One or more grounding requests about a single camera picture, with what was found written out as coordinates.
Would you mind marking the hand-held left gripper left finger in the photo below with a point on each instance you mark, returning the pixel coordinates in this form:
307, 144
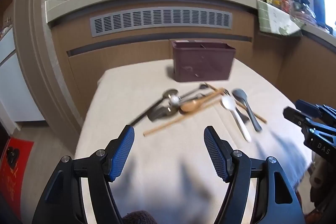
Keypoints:
123, 150

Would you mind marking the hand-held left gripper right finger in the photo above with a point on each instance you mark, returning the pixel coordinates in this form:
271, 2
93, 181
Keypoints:
214, 150

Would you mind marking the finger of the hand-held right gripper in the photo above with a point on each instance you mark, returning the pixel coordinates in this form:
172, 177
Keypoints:
295, 114
307, 105

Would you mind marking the wooden chopstick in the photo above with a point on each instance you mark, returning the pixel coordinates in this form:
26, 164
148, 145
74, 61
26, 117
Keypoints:
162, 127
260, 118

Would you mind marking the white plastic spoon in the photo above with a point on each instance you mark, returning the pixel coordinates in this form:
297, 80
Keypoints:
227, 103

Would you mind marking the metal spoon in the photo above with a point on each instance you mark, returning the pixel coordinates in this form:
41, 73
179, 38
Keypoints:
202, 86
157, 113

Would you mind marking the wooden spoon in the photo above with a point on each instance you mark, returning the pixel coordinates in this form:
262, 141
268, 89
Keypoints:
189, 106

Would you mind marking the grey plastic spoon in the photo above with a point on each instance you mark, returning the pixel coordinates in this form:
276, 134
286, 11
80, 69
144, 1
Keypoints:
239, 94

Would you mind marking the brown plastic utensil holder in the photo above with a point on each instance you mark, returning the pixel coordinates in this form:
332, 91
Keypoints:
203, 61

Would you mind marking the person's right hand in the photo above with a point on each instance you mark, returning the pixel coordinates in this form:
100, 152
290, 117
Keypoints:
317, 176

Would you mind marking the beige tablecloth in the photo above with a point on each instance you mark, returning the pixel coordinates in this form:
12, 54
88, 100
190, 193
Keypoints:
162, 182

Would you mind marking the dark brown fuzzy cloth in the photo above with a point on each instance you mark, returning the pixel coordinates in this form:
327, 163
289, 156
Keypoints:
138, 217

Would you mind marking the green checked cloth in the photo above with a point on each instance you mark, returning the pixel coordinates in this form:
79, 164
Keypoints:
273, 19

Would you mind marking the wooden cabinet front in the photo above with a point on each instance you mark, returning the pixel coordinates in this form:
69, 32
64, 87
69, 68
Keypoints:
118, 56

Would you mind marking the red-capped bottle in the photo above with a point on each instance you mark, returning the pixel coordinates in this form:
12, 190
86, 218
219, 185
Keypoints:
284, 1

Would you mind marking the white cabinet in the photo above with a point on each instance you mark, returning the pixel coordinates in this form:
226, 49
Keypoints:
15, 77

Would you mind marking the grey vent grille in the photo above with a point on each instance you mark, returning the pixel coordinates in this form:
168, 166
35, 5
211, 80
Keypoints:
160, 20

